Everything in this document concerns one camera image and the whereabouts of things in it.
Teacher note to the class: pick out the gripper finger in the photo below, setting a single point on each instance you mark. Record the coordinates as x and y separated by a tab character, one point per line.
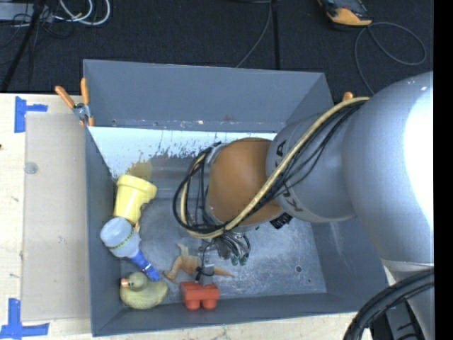
199	273
209	276

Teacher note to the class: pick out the orange toy figure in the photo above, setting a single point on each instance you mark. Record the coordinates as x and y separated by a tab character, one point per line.
185	263

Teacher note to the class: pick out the red toy building block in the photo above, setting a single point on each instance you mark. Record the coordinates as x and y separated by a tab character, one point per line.
198	294

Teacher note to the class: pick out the yellow rubber duck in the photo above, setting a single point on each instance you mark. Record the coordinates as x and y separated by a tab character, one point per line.
143	292

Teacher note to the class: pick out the clear bottle with blue cap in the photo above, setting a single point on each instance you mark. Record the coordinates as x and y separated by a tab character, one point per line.
122	237

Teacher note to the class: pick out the yellow plastic cup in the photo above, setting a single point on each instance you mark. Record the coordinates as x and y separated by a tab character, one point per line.
132	197

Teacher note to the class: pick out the pale wood flat board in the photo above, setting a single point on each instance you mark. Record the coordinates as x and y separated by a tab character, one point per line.
53	207

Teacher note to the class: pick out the grey metal bin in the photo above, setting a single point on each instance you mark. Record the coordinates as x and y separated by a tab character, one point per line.
170	94

